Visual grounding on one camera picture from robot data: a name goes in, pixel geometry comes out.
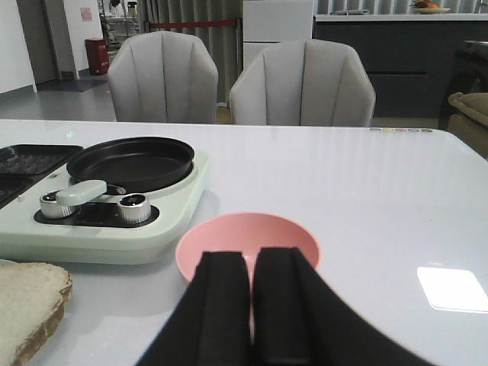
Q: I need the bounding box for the red barrier belt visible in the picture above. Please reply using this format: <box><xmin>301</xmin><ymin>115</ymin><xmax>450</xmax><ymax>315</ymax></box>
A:
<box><xmin>149</xmin><ymin>18</ymin><xmax>238</xmax><ymax>29</ymax></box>

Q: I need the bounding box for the olive cushion seat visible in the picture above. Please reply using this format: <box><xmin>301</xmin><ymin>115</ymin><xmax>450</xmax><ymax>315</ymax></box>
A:
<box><xmin>448</xmin><ymin>92</ymin><xmax>488</xmax><ymax>159</ymax></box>

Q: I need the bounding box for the right beige upholstered chair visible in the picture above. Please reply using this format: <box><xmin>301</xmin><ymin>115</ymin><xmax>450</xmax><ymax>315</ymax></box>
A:
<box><xmin>230</xmin><ymin>39</ymin><xmax>376</xmax><ymax>127</ymax></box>

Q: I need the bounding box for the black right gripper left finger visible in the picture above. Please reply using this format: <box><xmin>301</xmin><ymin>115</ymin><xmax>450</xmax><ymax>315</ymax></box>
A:
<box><xmin>141</xmin><ymin>252</ymin><xmax>251</xmax><ymax>365</ymax></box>

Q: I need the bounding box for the left beige upholstered chair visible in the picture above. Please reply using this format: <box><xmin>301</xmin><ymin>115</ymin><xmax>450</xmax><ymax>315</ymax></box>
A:
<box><xmin>108</xmin><ymin>31</ymin><xmax>218</xmax><ymax>124</ymax></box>

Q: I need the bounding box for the black round frying pan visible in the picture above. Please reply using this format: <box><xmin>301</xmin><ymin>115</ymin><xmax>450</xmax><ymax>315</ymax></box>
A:
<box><xmin>56</xmin><ymin>136</ymin><xmax>194</xmax><ymax>206</ymax></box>

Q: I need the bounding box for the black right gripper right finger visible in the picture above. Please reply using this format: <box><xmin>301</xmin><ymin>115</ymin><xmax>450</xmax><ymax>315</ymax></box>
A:
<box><xmin>253</xmin><ymin>247</ymin><xmax>428</xmax><ymax>365</ymax></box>

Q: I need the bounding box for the right silver control knob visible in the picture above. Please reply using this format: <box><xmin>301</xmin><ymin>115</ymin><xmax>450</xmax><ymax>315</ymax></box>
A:
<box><xmin>117</xmin><ymin>193</ymin><xmax>152</xmax><ymax>224</ymax></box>

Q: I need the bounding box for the dark kitchen counter cabinet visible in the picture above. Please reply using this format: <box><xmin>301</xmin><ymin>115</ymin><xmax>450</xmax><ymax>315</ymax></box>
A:
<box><xmin>313</xmin><ymin>14</ymin><xmax>487</xmax><ymax>118</ymax></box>

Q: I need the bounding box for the bread slice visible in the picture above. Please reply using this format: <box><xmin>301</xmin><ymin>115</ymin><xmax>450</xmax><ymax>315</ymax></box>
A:
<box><xmin>1</xmin><ymin>262</ymin><xmax>72</xmax><ymax>365</ymax></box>

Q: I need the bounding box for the white refrigerator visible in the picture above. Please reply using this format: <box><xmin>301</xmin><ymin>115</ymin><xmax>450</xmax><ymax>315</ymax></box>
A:
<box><xmin>242</xmin><ymin>1</ymin><xmax>315</xmax><ymax>69</ymax></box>

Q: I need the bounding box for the mint green breakfast maker base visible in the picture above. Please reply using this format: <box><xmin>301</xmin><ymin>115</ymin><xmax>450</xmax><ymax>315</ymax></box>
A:
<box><xmin>1</xmin><ymin>150</ymin><xmax>210</xmax><ymax>265</ymax></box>

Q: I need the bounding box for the left silver control knob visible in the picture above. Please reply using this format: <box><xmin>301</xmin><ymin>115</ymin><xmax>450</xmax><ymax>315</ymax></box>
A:
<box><xmin>40</xmin><ymin>191</ymin><xmax>75</xmax><ymax>219</ymax></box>

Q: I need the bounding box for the red trash bin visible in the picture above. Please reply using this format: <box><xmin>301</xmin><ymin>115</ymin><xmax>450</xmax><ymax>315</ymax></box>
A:
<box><xmin>85</xmin><ymin>38</ymin><xmax>110</xmax><ymax>75</ymax></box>

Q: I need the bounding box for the silver control knob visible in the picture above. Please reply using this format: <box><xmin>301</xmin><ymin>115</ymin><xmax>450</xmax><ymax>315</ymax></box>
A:
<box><xmin>117</xmin><ymin>193</ymin><xmax>152</xmax><ymax>224</ymax></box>
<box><xmin>40</xmin><ymin>191</ymin><xmax>75</xmax><ymax>219</ymax></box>

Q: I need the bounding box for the pink plastic bowl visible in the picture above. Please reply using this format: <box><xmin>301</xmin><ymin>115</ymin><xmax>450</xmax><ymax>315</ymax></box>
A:
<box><xmin>175</xmin><ymin>212</ymin><xmax>322</xmax><ymax>332</ymax></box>

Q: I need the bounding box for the beige upholstered chair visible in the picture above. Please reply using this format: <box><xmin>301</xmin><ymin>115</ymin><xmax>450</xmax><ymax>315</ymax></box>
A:
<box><xmin>108</xmin><ymin>31</ymin><xmax>218</xmax><ymax>124</ymax></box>
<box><xmin>230</xmin><ymin>39</ymin><xmax>376</xmax><ymax>127</ymax></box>

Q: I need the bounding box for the fruit plate on counter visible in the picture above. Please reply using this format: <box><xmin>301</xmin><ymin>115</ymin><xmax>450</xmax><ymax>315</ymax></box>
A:
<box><xmin>409</xmin><ymin>0</ymin><xmax>451</xmax><ymax>14</ymax></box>

